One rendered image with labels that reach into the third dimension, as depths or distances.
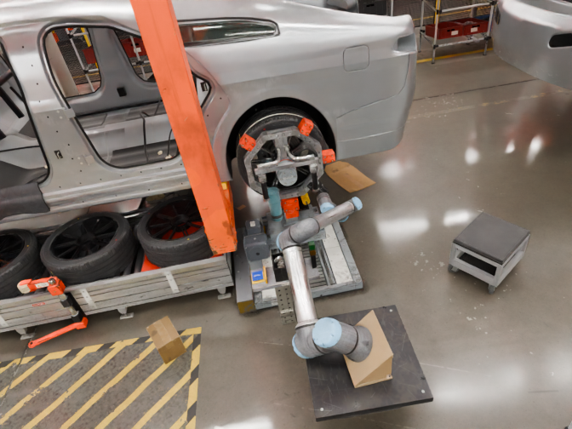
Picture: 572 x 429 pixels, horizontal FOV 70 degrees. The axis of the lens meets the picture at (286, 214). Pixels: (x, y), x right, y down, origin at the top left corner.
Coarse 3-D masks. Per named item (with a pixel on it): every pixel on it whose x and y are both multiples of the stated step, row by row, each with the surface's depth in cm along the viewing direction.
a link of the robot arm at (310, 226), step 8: (352, 200) 276; (336, 208) 263; (344, 208) 266; (352, 208) 273; (360, 208) 277; (320, 216) 248; (328, 216) 251; (336, 216) 258; (344, 216) 267; (296, 224) 239; (304, 224) 237; (312, 224) 238; (320, 224) 244; (328, 224) 251; (296, 232) 236; (304, 232) 236; (312, 232) 238; (296, 240) 238; (304, 240) 239
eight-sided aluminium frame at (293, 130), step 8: (288, 128) 276; (296, 128) 276; (264, 136) 272; (272, 136) 273; (280, 136) 274; (296, 136) 276; (304, 136) 277; (256, 144) 275; (312, 144) 281; (248, 152) 283; (256, 152) 279; (320, 152) 286; (248, 160) 281; (320, 160) 290; (248, 168) 285; (320, 168) 296; (248, 176) 289; (320, 176) 298; (256, 184) 296; (304, 184) 305; (280, 192) 307; (288, 192) 304; (296, 192) 304; (304, 192) 304
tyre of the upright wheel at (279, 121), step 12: (276, 108) 290; (288, 108) 292; (252, 120) 289; (264, 120) 279; (276, 120) 276; (288, 120) 277; (300, 120) 280; (312, 120) 297; (240, 132) 297; (252, 132) 279; (312, 132) 285; (324, 144) 292; (240, 156) 288; (240, 168) 294; (324, 168) 305
